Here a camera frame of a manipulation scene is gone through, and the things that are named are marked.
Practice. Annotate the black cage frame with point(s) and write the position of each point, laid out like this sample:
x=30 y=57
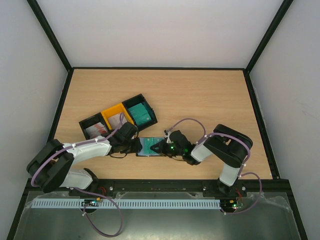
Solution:
x=280 y=14

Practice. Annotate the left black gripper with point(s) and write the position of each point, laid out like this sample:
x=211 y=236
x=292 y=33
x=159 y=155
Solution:
x=137 y=147

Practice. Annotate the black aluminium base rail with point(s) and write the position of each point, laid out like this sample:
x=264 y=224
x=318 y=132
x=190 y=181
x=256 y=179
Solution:
x=208 y=188

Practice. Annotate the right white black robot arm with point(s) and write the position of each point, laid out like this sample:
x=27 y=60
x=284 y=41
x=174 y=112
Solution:
x=229 y=145

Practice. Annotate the light blue slotted cable duct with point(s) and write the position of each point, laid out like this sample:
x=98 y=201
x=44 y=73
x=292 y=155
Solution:
x=63 y=203

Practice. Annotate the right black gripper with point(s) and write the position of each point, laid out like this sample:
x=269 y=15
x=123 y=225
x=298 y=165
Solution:
x=163 y=146

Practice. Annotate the teal credit card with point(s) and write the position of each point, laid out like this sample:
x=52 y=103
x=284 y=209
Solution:
x=148 y=146

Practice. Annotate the yellow bin with white cards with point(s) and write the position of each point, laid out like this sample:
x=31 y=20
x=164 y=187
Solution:
x=118 y=108

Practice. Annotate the red white cards stack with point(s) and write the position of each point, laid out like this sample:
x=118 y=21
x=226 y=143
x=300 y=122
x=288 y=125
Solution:
x=96 y=130

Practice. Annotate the teal cards stack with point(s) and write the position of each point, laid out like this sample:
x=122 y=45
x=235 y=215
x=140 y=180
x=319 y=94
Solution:
x=140 y=113

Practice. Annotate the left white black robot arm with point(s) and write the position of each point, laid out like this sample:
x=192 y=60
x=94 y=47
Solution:
x=51 y=168

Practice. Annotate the black card holder wallet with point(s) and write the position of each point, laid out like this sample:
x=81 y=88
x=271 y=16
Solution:
x=150 y=148

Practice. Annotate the black bin with teal cards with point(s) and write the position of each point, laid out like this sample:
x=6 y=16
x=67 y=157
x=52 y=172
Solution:
x=138 y=99

